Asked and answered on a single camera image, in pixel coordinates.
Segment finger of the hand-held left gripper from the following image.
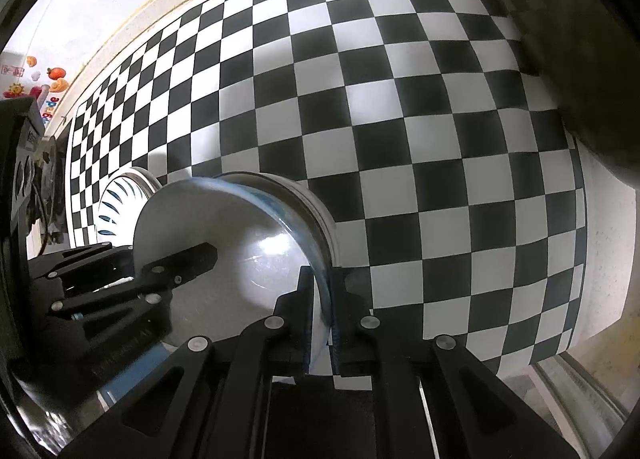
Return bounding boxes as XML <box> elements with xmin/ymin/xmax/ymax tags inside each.
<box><xmin>50</xmin><ymin>241</ymin><xmax>221</xmax><ymax>340</ymax></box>
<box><xmin>27</xmin><ymin>243</ymin><xmax>135</xmax><ymax>285</ymax></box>

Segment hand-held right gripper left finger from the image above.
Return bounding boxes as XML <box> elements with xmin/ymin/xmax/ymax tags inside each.
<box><xmin>60</xmin><ymin>266</ymin><xmax>316</xmax><ymax>459</ymax></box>

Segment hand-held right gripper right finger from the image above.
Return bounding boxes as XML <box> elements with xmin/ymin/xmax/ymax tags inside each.
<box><xmin>330</xmin><ymin>268</ymin><xmax>576</xmax><ymax>459</ymax></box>

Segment white plate with blue stripes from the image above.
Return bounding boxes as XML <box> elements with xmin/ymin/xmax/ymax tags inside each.
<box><xmin>97</xmin><ymin>166</ymin><xmax>163</xmax><ymax>246</ymax></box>

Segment black and white checkered mat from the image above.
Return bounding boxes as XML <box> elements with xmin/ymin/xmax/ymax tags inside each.
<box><xmin>65</xmin><ymin>0</ymin><xmax>586</xmax><ymax>375</ymax></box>

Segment metal sliding rail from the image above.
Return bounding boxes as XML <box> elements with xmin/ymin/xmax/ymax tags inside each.
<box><xmin>527</xmin><ymin>349</ymin><xmax>632</xmax><ymax>442</ymax></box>

